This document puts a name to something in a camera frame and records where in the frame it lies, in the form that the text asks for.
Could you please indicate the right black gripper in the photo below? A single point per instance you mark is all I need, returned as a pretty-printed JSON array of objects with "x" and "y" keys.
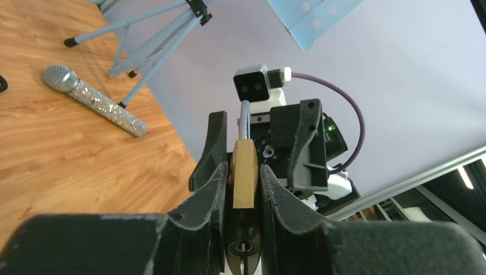
[{"x": 289, "y": 139}]

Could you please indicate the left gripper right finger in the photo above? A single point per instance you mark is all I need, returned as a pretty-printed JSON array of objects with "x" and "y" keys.
[{"x": 294, "y": 237}]

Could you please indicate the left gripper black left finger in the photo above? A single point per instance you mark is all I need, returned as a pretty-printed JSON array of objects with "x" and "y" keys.
[{"x": 195, "y": 229}]

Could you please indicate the brass padlock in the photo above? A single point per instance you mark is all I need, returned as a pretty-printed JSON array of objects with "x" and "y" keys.
[{"x": 242, "y": 220}]

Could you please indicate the glitter microphone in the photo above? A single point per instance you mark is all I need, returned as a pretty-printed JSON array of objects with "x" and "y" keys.
[{"x": 63, "y": 79}]

